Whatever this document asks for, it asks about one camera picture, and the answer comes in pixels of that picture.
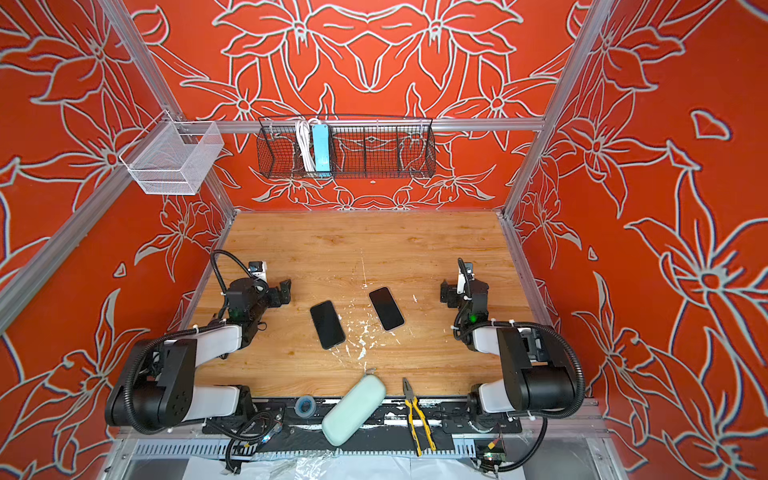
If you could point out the black wire wall basket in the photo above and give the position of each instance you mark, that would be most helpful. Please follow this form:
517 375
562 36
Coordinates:
361 147

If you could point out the light blue box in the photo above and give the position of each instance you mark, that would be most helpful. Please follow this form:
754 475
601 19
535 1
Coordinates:
321 143

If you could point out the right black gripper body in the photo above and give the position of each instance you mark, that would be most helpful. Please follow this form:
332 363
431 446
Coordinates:
452 294

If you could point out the yellow handled pliers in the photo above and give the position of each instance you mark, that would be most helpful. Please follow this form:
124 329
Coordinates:
416 418

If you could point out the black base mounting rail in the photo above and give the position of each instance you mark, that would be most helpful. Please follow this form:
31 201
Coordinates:
447 426

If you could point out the green circuit board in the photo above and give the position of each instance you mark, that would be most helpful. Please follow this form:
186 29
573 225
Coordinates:
492 452

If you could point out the blue tape roll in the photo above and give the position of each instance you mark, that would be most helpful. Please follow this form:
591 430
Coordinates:
305 407

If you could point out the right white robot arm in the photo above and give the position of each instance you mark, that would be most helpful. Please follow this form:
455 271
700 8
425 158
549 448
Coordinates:
542 375

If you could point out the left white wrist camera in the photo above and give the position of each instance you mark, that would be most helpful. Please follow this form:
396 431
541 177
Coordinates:
257 270

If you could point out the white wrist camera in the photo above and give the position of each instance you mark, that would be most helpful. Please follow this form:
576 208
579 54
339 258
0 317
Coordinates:
462 277
257 270

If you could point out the mint green glasses case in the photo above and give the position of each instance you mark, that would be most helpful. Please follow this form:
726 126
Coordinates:
351 412

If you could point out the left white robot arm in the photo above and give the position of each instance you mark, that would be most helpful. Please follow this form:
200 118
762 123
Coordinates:
157 391

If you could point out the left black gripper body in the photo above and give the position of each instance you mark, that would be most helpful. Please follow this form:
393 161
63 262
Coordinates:
275 293

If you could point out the phone in black case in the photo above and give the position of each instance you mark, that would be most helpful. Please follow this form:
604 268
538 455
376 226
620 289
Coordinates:
327 325

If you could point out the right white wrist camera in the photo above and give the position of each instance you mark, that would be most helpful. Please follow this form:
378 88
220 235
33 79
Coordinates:
462 277

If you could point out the clear plastic wall bin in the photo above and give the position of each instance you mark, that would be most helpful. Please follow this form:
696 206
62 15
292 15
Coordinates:
173 158

